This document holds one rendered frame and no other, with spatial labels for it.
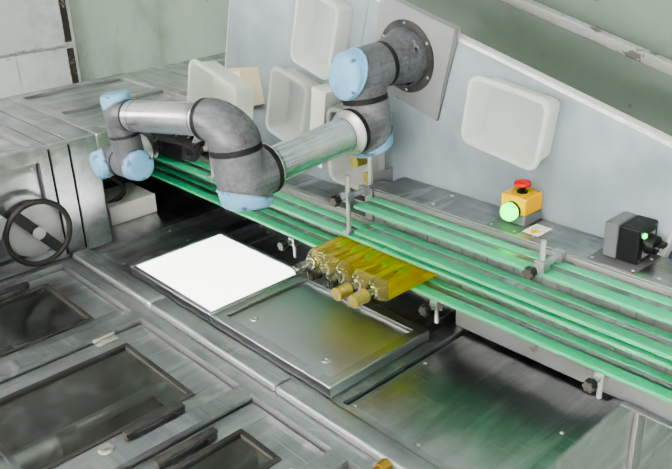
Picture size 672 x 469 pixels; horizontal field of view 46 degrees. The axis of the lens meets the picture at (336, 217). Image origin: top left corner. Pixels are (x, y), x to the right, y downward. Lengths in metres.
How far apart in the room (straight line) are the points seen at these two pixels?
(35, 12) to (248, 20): 2.99
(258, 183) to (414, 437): 0.63
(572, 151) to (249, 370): 0.90
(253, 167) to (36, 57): 3.90
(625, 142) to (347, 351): 0.80
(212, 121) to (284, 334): 0.62
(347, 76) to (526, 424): 0.89
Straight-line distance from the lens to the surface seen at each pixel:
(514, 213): 1.88
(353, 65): 1.91
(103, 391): 2.00
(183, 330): 2.12
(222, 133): 1.67
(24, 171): 2.54
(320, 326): 2.04
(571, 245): 1.83
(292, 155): 1.78
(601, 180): 1.85
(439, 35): 2.00
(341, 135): 1.89
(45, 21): 5.49
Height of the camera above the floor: 2.28
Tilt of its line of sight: 38 degrees down
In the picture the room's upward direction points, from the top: 112 degrees counter-clockwise
